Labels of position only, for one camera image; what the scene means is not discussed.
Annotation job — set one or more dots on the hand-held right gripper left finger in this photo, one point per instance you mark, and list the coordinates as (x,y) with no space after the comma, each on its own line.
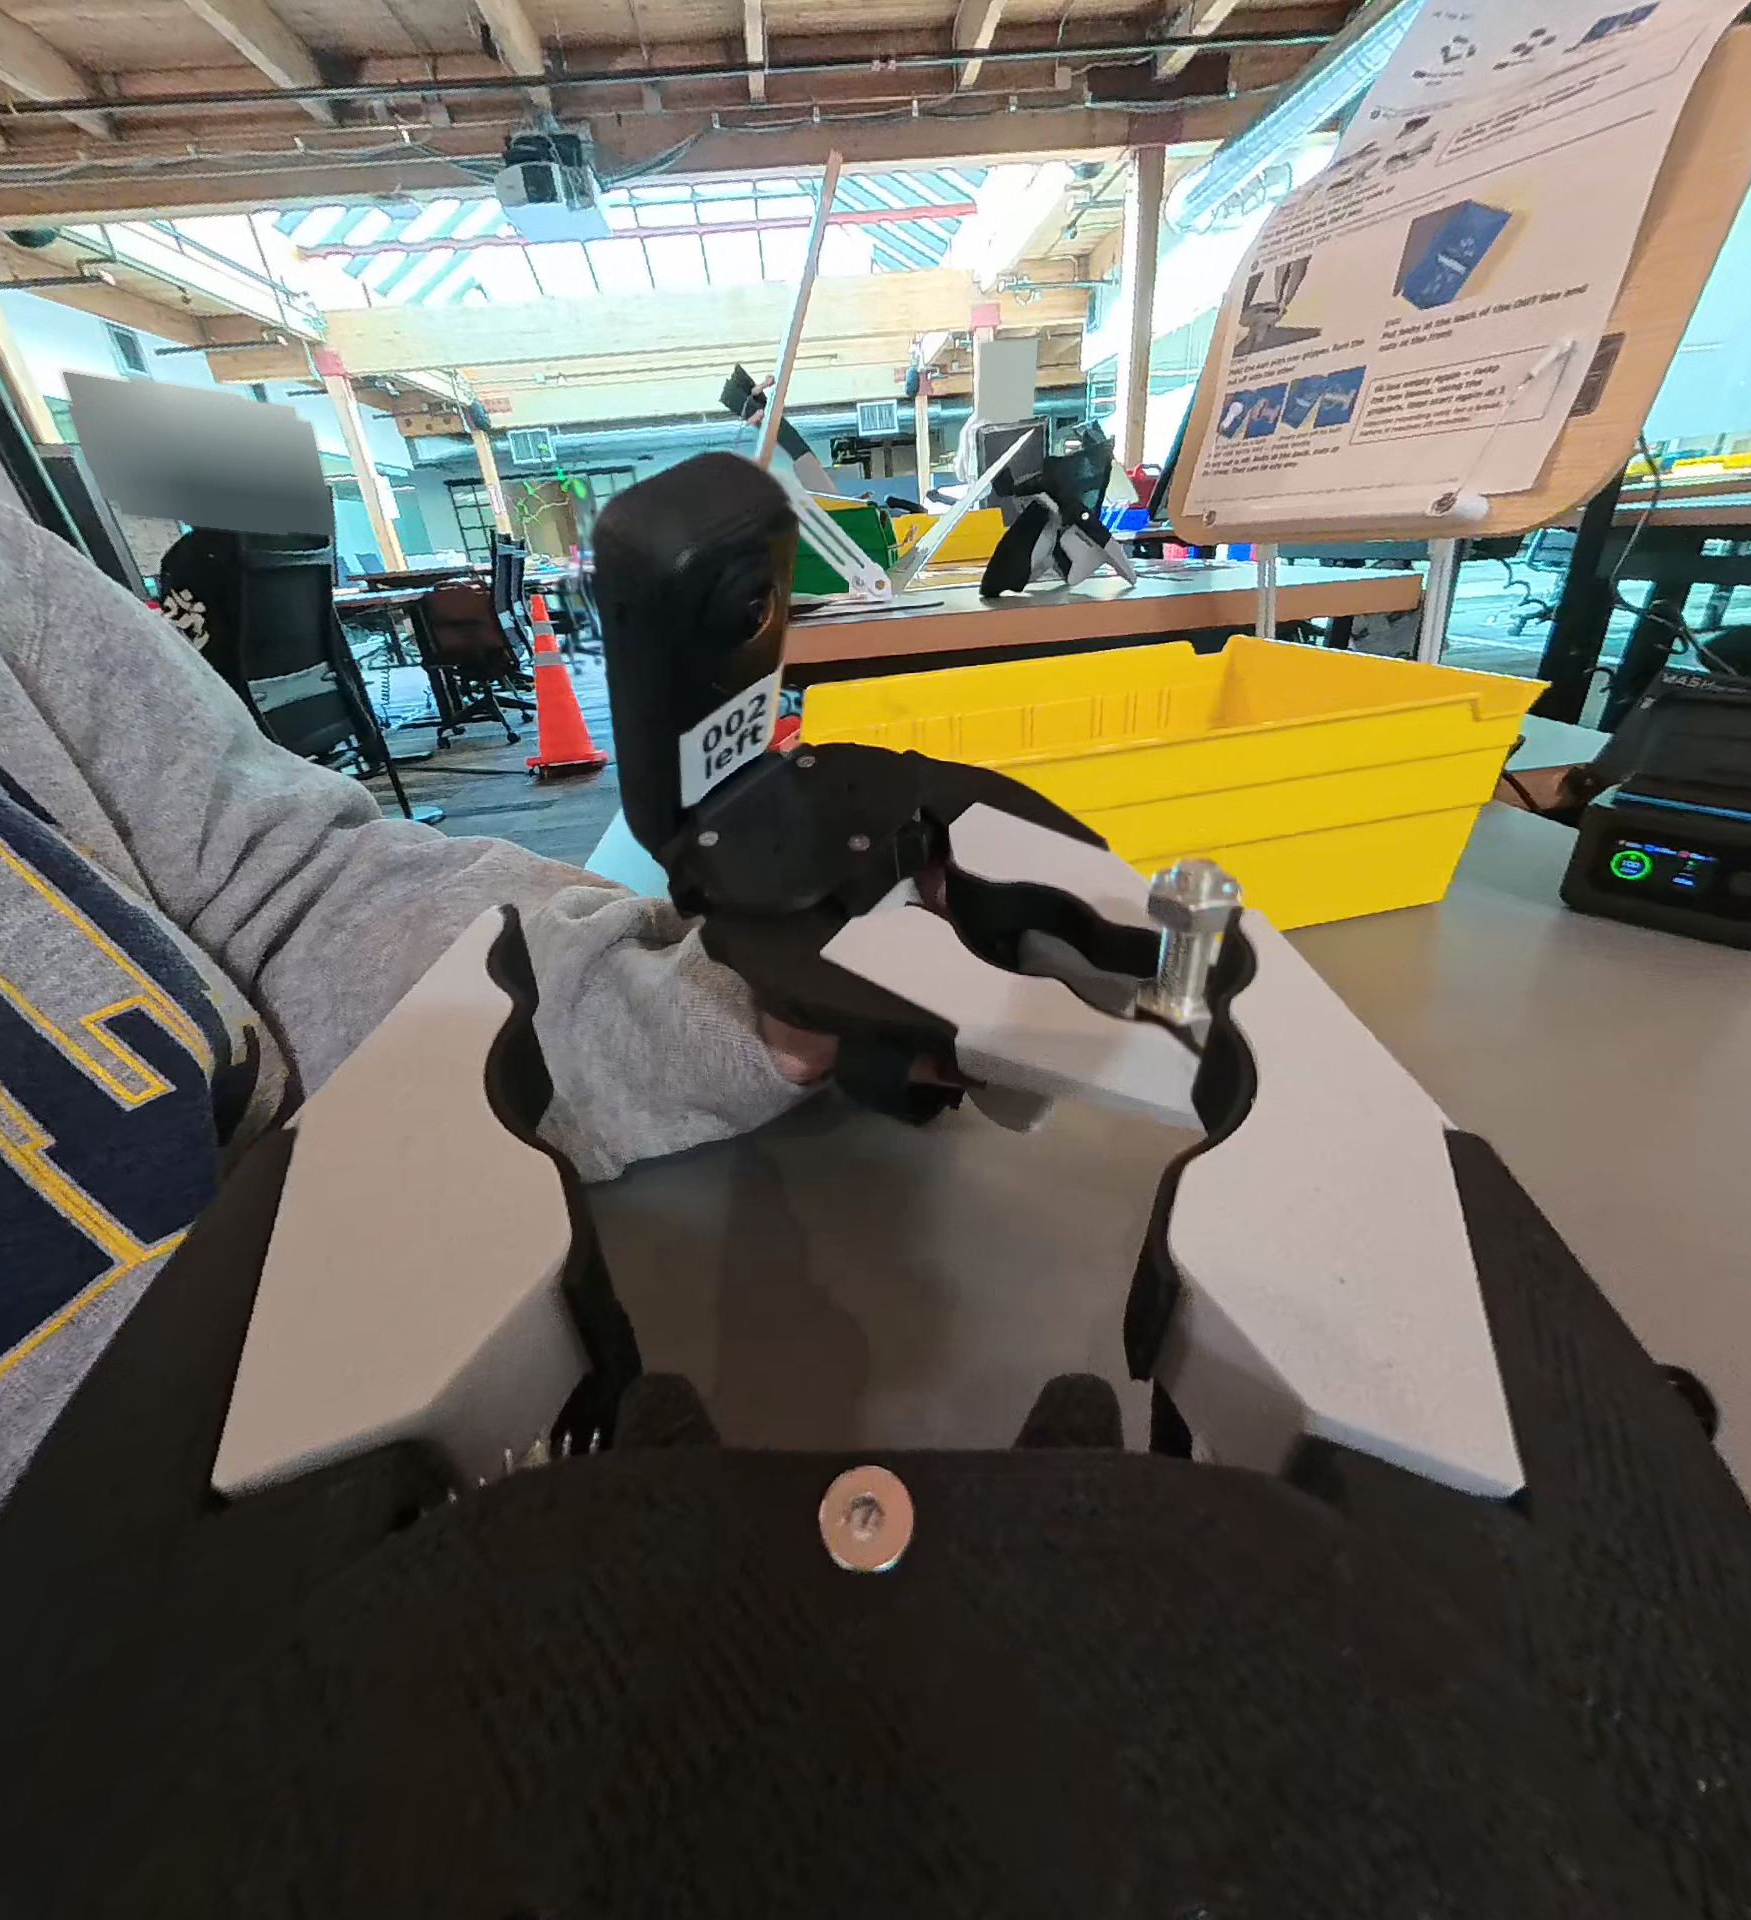
(410,1201)

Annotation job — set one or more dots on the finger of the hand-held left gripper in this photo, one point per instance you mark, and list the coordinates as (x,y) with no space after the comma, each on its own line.
(1034,856)
(1011,1020)

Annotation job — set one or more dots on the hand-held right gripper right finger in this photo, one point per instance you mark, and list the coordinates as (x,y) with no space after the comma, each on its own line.
(1326,1201)

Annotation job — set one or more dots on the silver hex bolt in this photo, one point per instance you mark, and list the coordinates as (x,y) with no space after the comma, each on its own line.
(1187,944)

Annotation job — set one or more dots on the person's left hand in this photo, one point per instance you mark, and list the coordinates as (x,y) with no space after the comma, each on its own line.
(800,1053)

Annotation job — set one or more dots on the orange traffic cone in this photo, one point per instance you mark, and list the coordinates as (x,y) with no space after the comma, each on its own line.
(564,706)

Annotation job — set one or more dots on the green plastic bin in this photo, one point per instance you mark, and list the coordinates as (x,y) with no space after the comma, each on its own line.
(847,549)

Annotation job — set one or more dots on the black office chair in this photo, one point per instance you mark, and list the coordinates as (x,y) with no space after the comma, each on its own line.
(463,647)
(267,629)

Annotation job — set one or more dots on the long wooden workbench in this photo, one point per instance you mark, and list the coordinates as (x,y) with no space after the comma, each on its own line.
(1115,609)

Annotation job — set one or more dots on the small yellow plastic bin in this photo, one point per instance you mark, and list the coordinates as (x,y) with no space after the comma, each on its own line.
(965,533)

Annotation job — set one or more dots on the black white tool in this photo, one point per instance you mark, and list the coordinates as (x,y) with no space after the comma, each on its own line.
(1048,526)

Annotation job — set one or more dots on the person's grey sweatshirt torso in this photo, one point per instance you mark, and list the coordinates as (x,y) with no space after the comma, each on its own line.
(35,1052)

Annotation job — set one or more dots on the ceiling-mounted unit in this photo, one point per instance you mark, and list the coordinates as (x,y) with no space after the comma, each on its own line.
(552,188)

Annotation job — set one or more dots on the white clipboard stand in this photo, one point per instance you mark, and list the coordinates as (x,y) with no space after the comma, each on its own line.
(1438,600)

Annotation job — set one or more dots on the black label printer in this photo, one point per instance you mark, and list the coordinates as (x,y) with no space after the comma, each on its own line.
(1701,856)

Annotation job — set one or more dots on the wooden clipboard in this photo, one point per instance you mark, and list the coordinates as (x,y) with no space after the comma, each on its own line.
(1701,301)

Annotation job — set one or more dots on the white hinged bracket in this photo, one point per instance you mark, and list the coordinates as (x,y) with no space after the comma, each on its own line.
(842,549)

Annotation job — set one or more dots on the black frame workbench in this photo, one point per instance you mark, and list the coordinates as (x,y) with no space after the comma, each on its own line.
(1746,518)

